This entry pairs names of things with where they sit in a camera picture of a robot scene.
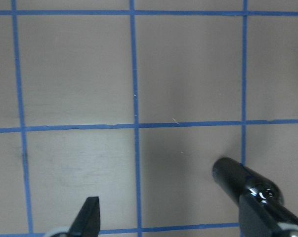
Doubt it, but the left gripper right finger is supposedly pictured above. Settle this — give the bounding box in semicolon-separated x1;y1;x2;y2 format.
239;194;298;237

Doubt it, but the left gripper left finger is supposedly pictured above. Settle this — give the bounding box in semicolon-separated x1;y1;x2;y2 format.
44;197;101;237

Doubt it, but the dark wine bottle being moved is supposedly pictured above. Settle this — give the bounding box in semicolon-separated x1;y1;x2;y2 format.
212;157;298;229

